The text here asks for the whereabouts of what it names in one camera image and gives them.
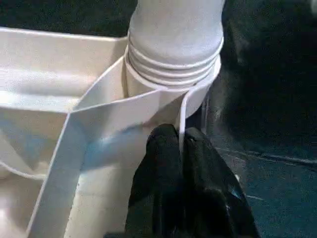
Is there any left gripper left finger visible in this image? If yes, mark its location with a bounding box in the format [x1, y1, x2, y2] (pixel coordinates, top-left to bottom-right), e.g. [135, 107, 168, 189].
[124, 124, 185, 238]

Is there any white plastic table leg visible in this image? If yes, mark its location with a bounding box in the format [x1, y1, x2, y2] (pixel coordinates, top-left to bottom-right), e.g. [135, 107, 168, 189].
[126, 0, 226, 87]

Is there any white plastic table top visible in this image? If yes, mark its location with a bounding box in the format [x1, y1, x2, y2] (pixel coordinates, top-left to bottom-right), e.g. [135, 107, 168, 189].
[0, 27, 222, 238]

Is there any black work mat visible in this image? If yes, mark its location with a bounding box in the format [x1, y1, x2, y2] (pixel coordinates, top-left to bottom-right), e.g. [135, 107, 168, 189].
[0, 0, 317, 238]

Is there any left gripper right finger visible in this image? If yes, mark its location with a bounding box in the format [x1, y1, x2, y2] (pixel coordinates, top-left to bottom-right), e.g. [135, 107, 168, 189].
[184, 128, 261, 238]

